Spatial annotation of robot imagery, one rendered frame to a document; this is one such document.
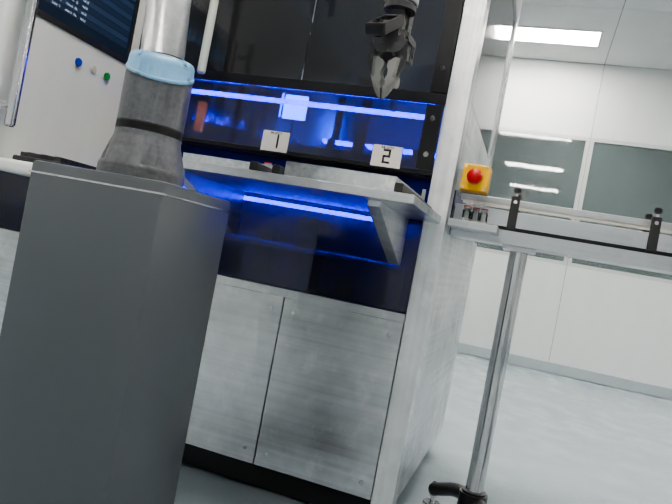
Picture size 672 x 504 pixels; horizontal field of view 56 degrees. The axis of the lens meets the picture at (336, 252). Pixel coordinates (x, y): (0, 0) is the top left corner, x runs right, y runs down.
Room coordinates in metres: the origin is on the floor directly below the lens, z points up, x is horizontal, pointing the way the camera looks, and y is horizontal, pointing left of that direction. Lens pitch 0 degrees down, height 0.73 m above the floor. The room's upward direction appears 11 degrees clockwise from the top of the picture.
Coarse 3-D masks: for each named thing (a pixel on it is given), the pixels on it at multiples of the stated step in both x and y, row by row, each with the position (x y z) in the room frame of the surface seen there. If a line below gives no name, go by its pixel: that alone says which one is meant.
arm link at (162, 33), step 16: (160, 0) 1.21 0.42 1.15; (176, 0) 1.21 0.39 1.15; (144, 16) 1.23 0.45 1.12; (160, 16) 1.21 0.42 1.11; (176, 16) 1.22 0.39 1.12; (144, 32) 1.22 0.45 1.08; (160, 32) 1.21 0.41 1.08; (176, 32) 1.22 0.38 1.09; (144, 48) 1.22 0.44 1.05; (160, 48) 1.21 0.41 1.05; (176, 48) 1.22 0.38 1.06
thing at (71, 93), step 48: (0, 0) 1.47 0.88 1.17; (48, 0) 1.57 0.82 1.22; (96, 0) 1.72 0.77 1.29; (144, 0) 1.91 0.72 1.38; (0, 48) 1.47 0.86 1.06; (48, 48) 1.60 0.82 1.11; (96, 48) 1.76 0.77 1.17; (0, 96) 1.49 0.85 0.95; (48, 96) 1.63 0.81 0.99; (96, 96) 1.79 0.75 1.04; (0, 144) 1.51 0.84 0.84; (48, 144) 1.66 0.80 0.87; (96, 144) 1.83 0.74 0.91
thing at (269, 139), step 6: (264, 132) 1.85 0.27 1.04; (270, 132) 1.85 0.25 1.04; (276, 132) 1.84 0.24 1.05; (282, 132) 1.84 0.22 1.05; (264, 138) 1.85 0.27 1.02; (270, 138) 1.85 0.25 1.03; (276, 138) 1.84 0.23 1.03; (282, 138) 1.83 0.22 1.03; (288, 138) 1.83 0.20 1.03; (264, 144) 1.85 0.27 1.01; (270, 144) 1.84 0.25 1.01; (282, 144) 1.83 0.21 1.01; (270, 150) 1.84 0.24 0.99; (276, 150) 1.84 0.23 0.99; (282, 150) 1.83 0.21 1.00
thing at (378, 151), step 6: (378, 144) 1.75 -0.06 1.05; (378, 150) 1.75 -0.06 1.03; (396, 150) 1.73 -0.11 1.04; (402, 150) 1.73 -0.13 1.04; (372, 156) 1.75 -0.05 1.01; (378, 156) 1.75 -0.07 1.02; (390, 156) 1.74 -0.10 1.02; (396, 156) 1.73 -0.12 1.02; (372, 162) 1.75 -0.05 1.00; (378, 162) 1.74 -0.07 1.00; (390, 162) 1.73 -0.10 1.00; (396, 162) 1.73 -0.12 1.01; (396, 168) 1.73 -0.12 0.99
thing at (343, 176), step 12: (288, 168) 1.42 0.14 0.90; (300, 168) 1.41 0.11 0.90; (312, 168) 1.40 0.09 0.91; (324, 168) 1.39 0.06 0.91; (336, 168) 1.39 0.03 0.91; (324, 180) 1.39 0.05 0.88; (336, 180) 1.38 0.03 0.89; (348, 180) 1.38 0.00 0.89; (360, 180) 1.37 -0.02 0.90; (372, 180) 1.36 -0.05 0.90; (384, 180) 1.35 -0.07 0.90; (396, 180) 1.34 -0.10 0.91
